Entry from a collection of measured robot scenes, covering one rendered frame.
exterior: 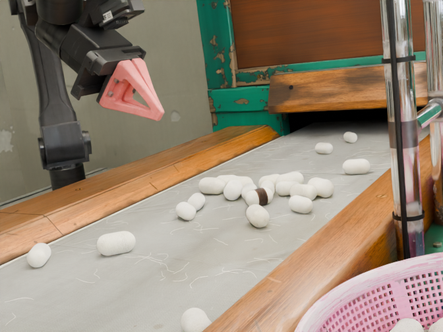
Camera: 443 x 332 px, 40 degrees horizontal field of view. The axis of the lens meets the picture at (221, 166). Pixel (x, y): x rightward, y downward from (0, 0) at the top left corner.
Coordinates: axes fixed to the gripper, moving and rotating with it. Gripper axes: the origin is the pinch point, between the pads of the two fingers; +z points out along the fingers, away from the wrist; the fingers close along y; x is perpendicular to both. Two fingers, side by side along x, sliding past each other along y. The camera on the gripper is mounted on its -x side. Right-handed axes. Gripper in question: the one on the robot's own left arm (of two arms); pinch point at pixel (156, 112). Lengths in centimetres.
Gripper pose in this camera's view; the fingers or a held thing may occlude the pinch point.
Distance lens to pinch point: 76.0
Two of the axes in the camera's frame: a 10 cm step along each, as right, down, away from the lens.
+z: 7.3, 6.3, -2.6
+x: -4.6, 7.4, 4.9
